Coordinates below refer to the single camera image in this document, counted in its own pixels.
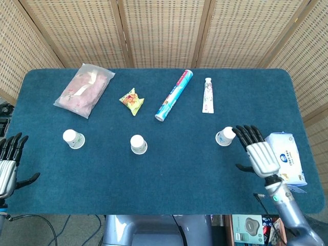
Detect teal product box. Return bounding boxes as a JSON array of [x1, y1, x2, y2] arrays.
[[232, 214, 265, 245]]

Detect blue table cloth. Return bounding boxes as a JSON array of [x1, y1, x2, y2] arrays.
[[5, 68, 325, 216]]

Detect blue cling film roll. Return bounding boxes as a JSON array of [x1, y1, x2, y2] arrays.
[[154, 69, 194, 122]]

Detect dark equipment pile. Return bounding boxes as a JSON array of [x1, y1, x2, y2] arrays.
[[0, 98, 15, 138]]

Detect white floral toothpaste tube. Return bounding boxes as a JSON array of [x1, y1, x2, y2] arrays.
[[201, 77, 215, 114]]

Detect woven folding screen panel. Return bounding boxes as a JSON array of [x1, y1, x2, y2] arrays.
[[19, 0, 134, 69], [0, 0, 65, 106], [257, 0, 328, 177], [117, 0, 212, 69], [196, 0, 311, 69]]

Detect paper cup green blue flowers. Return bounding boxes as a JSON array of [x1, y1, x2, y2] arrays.
[[63, 129, 86, 150]]

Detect yellow snack packet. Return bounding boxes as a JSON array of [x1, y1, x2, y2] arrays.
[[118, 87, 145, 116]]

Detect grey robot torso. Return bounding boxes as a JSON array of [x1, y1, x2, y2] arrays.
[[101, 214, 213, 246]]

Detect white blue wet wipes pack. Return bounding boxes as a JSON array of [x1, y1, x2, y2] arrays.
[[264, 131, 308, 187]]

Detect paper cup blue flower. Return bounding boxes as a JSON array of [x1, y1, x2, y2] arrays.
[[215, 126, 236, 147]]

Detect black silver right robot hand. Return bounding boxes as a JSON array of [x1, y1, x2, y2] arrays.
[[232, 125, 281, 179]]

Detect black cable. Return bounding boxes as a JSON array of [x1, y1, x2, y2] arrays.
[[5, 214, 58, 246], [253, 192, 289, 244]]

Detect plastic bag with pink cloth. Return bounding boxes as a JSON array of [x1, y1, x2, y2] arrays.
[[53, 63, 116, 119]]

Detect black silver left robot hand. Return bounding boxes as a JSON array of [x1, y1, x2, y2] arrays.
[[0, 132, 41, 199]]

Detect paper cup green flower fern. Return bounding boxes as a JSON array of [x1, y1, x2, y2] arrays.
[[130, 134, 148, 155]]

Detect dark printed box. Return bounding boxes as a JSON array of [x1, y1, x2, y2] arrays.
[[262, 216, 286, 244]]

